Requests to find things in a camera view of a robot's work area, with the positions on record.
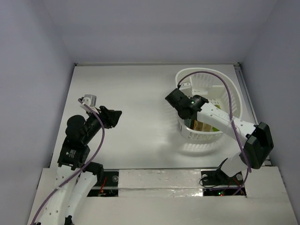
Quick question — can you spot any cream plate with black characters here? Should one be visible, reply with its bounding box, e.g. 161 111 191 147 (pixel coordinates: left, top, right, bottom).
200 123 212 132

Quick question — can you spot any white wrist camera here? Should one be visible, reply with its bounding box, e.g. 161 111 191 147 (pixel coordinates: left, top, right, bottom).
178 82 191 91
78 94 97 112

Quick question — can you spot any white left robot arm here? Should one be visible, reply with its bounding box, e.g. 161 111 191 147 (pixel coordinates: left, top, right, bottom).
31 102 122 225

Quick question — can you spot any white foam front board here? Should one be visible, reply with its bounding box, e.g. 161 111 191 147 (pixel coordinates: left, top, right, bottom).
28 166 297 225

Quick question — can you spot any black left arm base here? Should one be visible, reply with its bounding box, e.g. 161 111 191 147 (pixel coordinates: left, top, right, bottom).
87 170 119 197

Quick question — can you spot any lime green plate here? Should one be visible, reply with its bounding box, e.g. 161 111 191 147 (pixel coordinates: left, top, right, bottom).
212 105 222 132

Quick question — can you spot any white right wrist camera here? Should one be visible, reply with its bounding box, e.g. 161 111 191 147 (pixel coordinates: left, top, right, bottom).
178 82 191 91

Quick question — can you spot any yellow plate with brown rim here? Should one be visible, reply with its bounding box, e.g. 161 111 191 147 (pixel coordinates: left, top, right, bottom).
193 120 203 131

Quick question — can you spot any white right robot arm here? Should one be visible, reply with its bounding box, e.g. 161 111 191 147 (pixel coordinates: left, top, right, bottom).
165 89 274 184

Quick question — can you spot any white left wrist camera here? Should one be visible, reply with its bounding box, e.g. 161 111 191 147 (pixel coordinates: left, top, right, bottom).
78 94 97 112

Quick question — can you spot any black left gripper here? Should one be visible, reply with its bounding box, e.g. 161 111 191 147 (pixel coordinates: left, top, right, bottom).
83 105 121 143

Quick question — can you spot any teal blue patterned plate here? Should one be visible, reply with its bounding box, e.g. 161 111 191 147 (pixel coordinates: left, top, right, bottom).
184 119 193 128

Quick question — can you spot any white plastic dish rack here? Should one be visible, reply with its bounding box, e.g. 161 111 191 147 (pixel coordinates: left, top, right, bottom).
175 67 243 142

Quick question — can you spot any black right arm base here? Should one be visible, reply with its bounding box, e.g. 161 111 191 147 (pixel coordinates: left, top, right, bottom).
199 170 225 188

